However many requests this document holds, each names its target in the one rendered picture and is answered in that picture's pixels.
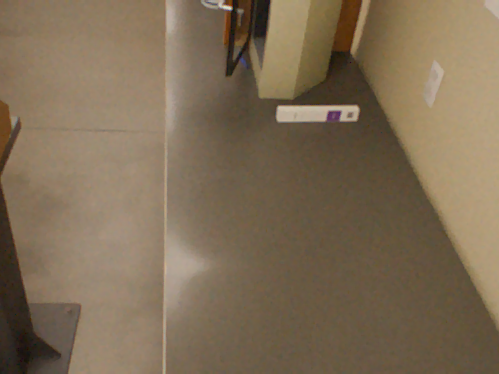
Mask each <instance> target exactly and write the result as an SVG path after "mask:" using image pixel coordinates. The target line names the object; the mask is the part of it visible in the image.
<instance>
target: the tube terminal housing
mask: <svg viewBox="0 0 499 374"><path fill-rule="evenodd" d="M341 4H342V0H270V8H271V11H270V26H269V33H268V30H267V37H263V38H266V44H265V52H264V60H263V67H262V72H261V69H260V66H259V62H258V58H257V54H256V50H255V46H254V42H253V32H252V39H250V48H249V54H250V59H251V63H252V67H253V71H254V75H255V79H256V84H257V88H258V92H259V96H260V98H281V99H294V98H296V97H298V96H300V95H301V94H303V93H305V92H306V91H308V90H310V89H311V88H313V87H315V86H316V85H318V84H320V83H321V82H323V81H325V77H326V72H327V68H328V64H329V59H330V55H331V50H332V45H333V41H334V36H335V31H336V27H337V23H338V18H339V13H340V9H341Z"/></svg>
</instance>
